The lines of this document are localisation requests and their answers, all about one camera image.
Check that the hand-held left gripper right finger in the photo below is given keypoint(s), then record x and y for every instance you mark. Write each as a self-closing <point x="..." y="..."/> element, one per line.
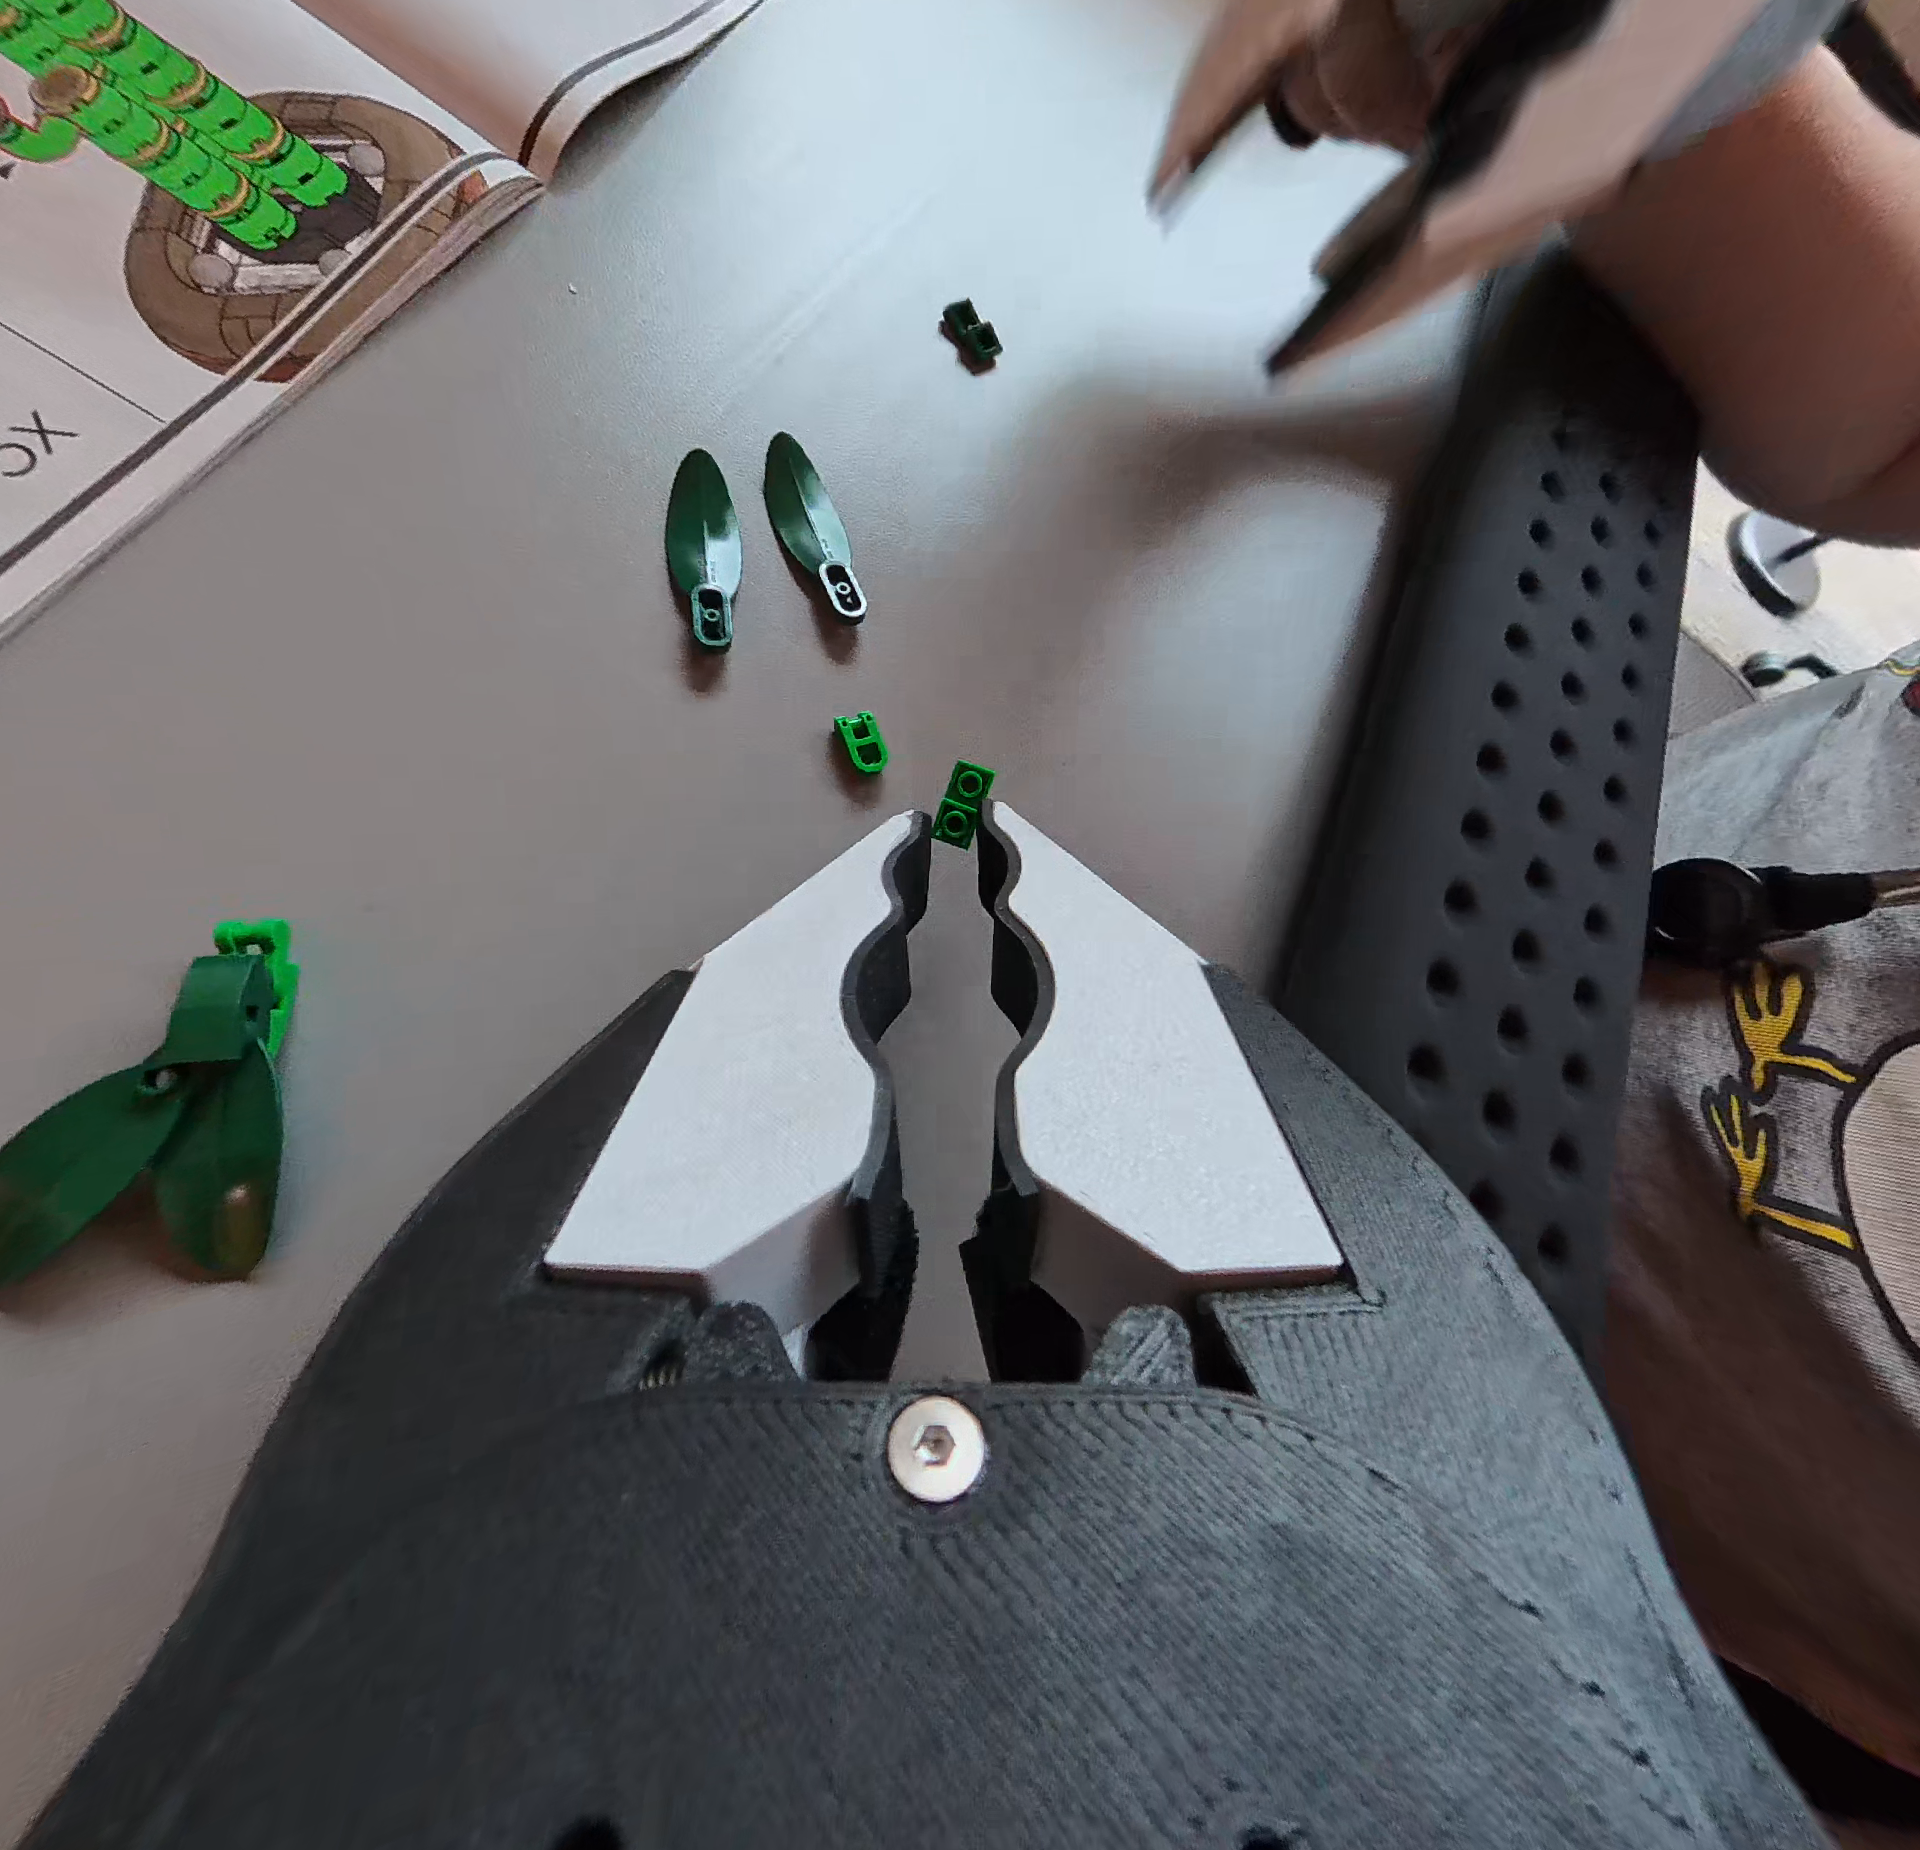
<point x="1155" y="1129"/>

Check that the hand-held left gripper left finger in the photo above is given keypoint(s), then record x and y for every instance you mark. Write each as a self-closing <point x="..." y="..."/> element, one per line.
<point x="735" y="1129"/>

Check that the bright green toy brick piece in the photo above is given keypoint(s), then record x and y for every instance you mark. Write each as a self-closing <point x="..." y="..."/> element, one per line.
<point x="960" y="816"/>

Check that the bright green small clip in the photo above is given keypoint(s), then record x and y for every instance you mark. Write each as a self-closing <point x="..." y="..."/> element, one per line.
<point x="858" y="745"/>

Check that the person's right forearm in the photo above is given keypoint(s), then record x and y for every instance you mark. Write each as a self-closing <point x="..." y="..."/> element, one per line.
<point x="1801" y="320"/>

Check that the person's right hand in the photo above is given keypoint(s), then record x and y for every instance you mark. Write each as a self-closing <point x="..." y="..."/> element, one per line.
<point x="1351" y="73"/>

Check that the black perforated chair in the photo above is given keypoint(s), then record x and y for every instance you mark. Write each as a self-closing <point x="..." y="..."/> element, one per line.
<point x="1500" y="829"/>

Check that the small dark green brick piece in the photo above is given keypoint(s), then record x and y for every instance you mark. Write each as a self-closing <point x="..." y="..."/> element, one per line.
<point x="971" y="336"/>

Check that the office chair base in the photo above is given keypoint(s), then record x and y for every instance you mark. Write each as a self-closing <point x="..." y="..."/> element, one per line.
<point x="1769" y="560"/>

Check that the green toy leaf assembly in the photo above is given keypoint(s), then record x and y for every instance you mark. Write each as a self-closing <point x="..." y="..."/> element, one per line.
<point x="195" y="1101"/>

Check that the dark green toy leaf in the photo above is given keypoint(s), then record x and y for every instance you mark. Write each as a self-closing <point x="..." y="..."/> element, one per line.
<point x="701" y="545"/>
<point x="816" y="523"/>

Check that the person's leg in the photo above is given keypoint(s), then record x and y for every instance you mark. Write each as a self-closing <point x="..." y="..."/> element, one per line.
<point x="1726" y="1504"/>

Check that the building instruction booklet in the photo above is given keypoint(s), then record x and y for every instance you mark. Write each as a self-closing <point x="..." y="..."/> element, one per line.
<point x="374" y="49"/>

